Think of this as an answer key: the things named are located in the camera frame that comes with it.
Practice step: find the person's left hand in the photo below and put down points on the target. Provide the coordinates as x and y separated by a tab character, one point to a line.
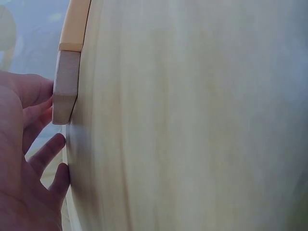
14	163

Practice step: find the person's left thumb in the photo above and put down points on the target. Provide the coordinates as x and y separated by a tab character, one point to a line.
36	87

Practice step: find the greyish brown wooden block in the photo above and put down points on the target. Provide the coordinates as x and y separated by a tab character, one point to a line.
67	74

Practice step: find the light orange wooden block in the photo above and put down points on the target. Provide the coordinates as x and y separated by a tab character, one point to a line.
75	21

